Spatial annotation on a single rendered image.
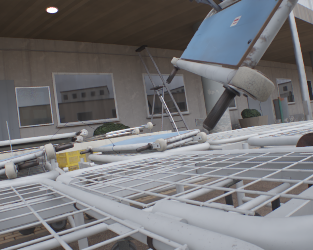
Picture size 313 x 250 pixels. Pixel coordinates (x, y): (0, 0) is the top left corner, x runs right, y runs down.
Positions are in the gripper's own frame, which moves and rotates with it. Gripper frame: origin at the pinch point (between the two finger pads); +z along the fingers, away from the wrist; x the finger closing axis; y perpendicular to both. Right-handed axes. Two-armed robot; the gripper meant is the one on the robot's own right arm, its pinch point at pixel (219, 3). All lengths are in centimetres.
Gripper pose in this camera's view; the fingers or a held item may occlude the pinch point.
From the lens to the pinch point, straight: 107.7
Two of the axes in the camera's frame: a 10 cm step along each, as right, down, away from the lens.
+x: 6.6, -7.3, -1.9
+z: 7.5, 6.2, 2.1
